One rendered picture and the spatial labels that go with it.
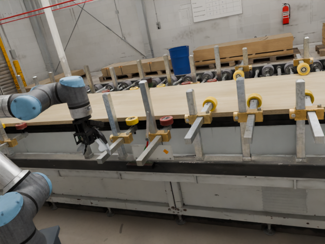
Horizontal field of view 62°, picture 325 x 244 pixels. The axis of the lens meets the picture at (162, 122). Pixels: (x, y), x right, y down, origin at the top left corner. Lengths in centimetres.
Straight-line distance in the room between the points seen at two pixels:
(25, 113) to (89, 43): 940
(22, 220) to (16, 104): 52
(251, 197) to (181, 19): 740
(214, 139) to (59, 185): 151
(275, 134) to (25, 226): 132
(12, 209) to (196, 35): 793
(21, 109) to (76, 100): 20
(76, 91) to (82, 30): 938
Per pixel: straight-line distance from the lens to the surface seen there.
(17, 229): 135
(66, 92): 114
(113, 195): 233
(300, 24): 848
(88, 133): 118
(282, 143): 166
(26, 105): 106
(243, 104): 134
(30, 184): 145
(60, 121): 216
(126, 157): 172
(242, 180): 157
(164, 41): 905
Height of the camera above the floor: 145
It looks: 20 degrees down
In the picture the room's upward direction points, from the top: 11 degrees counter-clockwise
